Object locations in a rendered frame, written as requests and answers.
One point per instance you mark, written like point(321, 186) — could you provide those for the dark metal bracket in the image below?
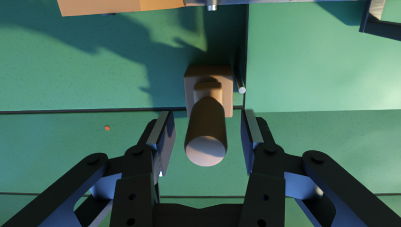
point(376, 22)

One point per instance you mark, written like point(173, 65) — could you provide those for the orange wooden board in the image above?
point(109, 7)

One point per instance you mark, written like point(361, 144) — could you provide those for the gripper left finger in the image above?
point(161, 141)

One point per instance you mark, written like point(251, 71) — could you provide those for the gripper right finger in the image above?
point(252, 141)

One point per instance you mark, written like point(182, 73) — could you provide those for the small grey metal pin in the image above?
point(241, 89)

